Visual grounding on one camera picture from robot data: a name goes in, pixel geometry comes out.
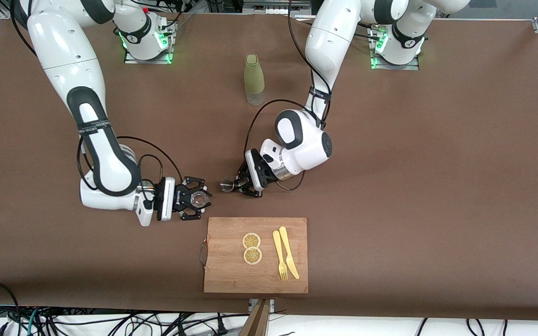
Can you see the wooden cutting board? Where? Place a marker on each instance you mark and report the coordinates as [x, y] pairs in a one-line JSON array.
[[231, 266]]

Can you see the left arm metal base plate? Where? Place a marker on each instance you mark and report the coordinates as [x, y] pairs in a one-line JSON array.
[[390, 67]]

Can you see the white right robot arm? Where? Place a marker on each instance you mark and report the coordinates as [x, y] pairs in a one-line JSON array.
[[63, 60]]

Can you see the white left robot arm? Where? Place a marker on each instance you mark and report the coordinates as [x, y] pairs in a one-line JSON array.
[[334, 46]]

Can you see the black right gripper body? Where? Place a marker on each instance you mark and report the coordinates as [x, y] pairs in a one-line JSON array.
[[179, 199]]

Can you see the brown table cover sheet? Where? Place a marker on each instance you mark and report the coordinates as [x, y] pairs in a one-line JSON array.
[[437, 186]]

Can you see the stainless steel jigger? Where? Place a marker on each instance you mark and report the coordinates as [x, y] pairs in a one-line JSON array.
[[227, 185]]

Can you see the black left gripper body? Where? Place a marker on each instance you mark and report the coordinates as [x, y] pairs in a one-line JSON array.
[[256, 173]]

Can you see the yellow plastic fork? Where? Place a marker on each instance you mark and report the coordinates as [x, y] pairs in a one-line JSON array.
[[279, 254]]

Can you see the wooden post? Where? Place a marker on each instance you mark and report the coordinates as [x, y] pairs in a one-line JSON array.
[[257, 322]]

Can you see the clear glass measuring cup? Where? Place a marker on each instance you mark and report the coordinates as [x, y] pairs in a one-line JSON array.
[[200, 199]]

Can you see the yellow lemon slice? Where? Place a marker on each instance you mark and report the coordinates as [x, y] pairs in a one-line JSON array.
[[251, 241], [252, 255]]

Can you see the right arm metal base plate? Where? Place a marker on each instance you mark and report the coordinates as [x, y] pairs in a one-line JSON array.
[[157, 61]]

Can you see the green sleeved glass bottle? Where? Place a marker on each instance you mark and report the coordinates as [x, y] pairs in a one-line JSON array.
[[254, 77]]

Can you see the small metal bracket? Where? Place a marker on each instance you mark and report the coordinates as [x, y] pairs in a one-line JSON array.
[[252, 304]]

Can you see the yellow plastic knife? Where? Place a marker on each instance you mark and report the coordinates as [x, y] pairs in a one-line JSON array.
[[288, 254]]

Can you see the grey power strip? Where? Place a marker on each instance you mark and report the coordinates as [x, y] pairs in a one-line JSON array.
[[269, 7]]

